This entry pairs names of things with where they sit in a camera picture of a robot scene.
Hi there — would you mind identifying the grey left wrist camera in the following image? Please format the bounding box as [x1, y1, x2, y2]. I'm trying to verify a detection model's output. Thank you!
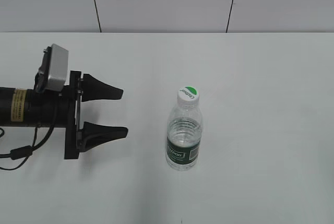
[34, 43, 69, 93]

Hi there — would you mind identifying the white green bottle cap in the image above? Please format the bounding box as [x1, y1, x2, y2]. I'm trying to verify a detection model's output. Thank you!
[177, 86, 200, 107]

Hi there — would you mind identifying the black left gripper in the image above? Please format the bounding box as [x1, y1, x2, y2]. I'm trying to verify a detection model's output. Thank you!
[57, 70, 128, 160]

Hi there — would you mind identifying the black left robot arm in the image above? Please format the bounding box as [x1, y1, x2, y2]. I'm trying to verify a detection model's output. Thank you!
[1, 71, 128, 160]

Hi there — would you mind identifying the clear cestbon water bottle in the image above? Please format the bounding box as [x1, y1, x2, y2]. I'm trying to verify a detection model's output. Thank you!
[165, 104, 203, 171]

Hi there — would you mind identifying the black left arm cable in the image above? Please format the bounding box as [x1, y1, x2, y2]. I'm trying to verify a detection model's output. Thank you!
[0, 124, 57, 171]

